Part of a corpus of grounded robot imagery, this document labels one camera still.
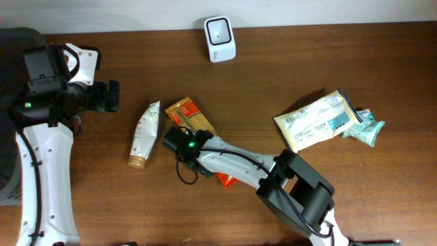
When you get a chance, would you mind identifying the grey plastic mesh basket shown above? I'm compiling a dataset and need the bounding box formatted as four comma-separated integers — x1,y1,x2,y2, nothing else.
1,27,45,206

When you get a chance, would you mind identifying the white barcode scanner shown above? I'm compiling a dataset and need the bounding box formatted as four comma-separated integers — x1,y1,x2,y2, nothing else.
203,16,236,63

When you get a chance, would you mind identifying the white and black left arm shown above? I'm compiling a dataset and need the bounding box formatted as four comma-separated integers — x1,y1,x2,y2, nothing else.
8,44,120,245

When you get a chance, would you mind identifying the white bamboo print tube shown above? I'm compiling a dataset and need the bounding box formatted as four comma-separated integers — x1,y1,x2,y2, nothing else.
128,101,160,169

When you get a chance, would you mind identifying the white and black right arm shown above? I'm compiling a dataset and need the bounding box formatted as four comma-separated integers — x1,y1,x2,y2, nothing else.
163,127,350,245

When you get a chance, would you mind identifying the teal wet wipes pack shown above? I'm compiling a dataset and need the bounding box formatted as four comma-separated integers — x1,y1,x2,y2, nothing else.
341,113,385,147

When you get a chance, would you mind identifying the white yellow wipes bag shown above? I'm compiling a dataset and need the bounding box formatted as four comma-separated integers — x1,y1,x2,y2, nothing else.
274,89,363,153

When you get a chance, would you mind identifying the orange spaghetti package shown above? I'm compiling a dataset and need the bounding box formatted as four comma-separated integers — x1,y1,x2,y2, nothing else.
165,96,237,188

